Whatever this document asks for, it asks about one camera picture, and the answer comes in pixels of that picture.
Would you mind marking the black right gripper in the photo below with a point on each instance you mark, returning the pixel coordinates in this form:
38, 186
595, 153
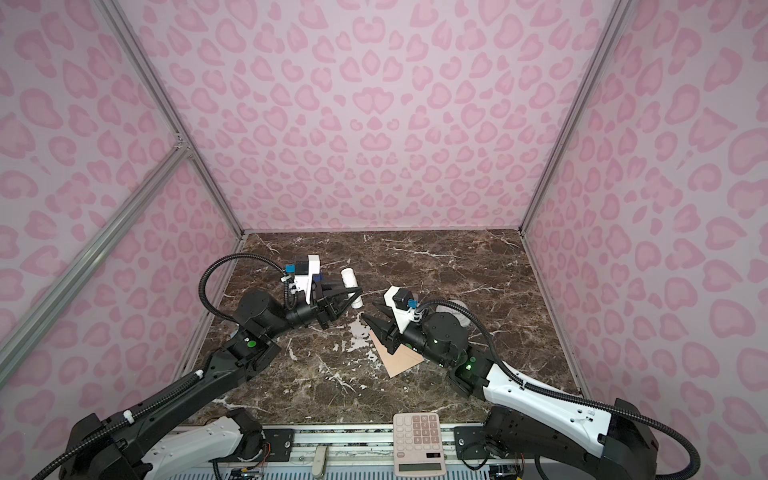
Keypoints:
388, 336

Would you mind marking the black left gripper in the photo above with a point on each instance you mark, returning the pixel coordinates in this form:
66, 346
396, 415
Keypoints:
326, 310

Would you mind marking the white glue stick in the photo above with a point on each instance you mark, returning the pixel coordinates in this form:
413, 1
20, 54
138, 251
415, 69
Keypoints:
351, 283

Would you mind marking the peach pink envelope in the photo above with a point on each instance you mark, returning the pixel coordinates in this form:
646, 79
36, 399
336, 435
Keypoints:
402, 360

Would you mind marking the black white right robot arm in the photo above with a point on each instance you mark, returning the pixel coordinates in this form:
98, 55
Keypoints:
527, 417

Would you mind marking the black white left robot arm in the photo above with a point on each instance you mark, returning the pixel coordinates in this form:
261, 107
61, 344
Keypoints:
120, 446

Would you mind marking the pink white calculator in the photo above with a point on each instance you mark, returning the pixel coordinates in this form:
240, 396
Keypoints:
417, 446

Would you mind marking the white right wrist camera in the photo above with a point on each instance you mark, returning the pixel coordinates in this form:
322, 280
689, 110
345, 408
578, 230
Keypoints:
403, 305

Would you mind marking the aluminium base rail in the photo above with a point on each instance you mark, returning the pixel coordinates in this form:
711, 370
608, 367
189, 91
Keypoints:
363, 451

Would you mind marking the white clip on rail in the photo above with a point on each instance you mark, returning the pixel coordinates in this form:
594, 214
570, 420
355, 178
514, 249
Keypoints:
319, 464

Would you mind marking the diagonal aluminium frame bar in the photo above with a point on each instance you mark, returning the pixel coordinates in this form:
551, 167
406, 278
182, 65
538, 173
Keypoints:
39, 319

